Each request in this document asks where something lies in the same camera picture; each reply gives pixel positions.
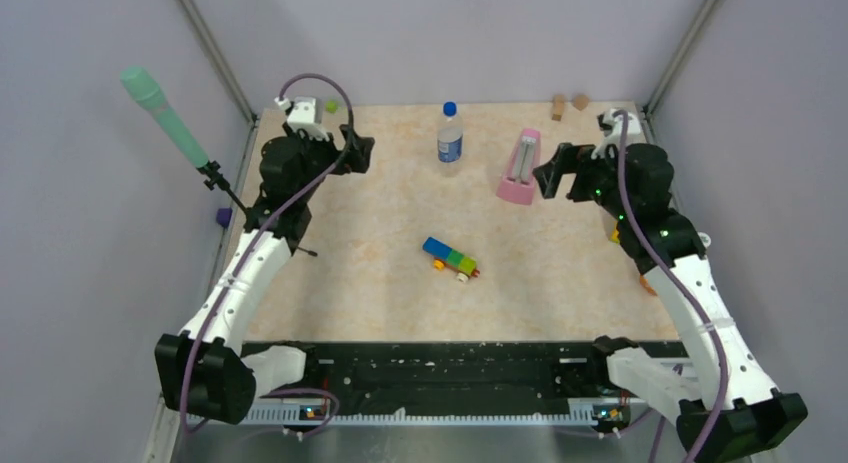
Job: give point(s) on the purple small block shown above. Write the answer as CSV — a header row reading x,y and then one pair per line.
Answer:
x,y
223,217

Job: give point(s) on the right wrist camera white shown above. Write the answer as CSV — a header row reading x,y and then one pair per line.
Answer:
x,y
615,124

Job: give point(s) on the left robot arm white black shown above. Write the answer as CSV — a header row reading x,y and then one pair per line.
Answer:
x,y
202,370

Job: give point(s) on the blue bottle cap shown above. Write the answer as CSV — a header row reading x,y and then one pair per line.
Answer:
x,y
449,109

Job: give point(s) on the toy brick car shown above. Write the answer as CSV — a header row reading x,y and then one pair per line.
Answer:
x,y
444,257

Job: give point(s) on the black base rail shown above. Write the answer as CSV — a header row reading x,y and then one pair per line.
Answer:
x,y
474,384

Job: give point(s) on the tall wooden block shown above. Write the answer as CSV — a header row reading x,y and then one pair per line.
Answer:
x,y
558,107

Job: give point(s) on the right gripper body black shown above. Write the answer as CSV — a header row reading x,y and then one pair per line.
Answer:
x,y
595,179

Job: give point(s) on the small wooden cube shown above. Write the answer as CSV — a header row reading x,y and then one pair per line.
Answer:
x,y
580,102

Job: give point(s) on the black microphone tripod stand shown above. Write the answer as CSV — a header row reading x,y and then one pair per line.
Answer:
x,y
228,192

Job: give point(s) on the green microphone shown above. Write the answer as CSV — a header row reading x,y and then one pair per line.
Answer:
x,y
144,90

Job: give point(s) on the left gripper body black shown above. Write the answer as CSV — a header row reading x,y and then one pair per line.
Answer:
x,y
318,156

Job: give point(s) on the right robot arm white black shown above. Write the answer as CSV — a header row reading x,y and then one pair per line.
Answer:
x,y
733,408

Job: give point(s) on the orange juice bottle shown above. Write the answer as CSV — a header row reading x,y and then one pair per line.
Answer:
x,y
706,241

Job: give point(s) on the pink metronome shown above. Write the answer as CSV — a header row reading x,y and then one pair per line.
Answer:
x,y
517,184

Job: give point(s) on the clear bottle blue label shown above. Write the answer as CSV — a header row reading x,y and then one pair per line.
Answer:
x,y
450,145

